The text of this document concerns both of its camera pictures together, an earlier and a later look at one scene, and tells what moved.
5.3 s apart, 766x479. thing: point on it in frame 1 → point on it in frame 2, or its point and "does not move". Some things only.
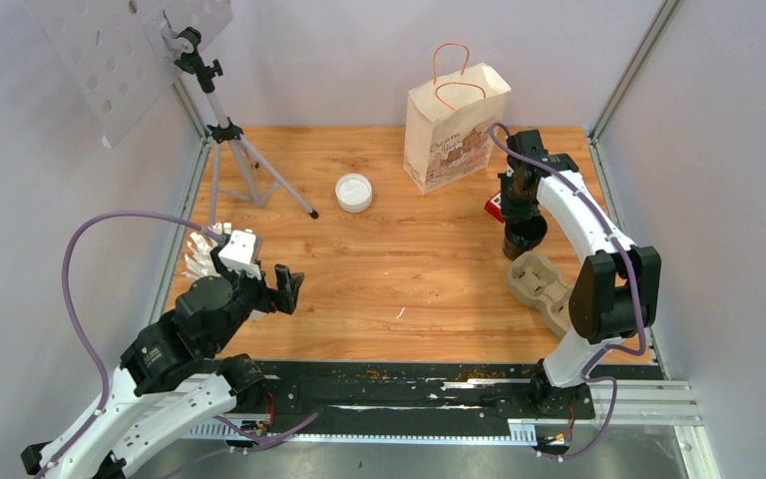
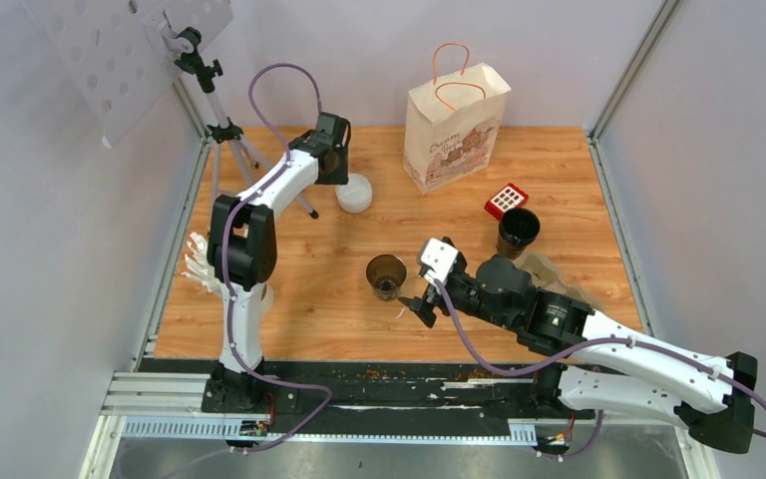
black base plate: x=413 y=394 does not move
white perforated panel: x=118 y=55 does not move
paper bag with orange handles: x=449 y=122 does not move
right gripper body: x=517 y=205 → x=458 y=288
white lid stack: x=353 y=193 does not move
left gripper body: x=252 y=291 → x=340 y=175
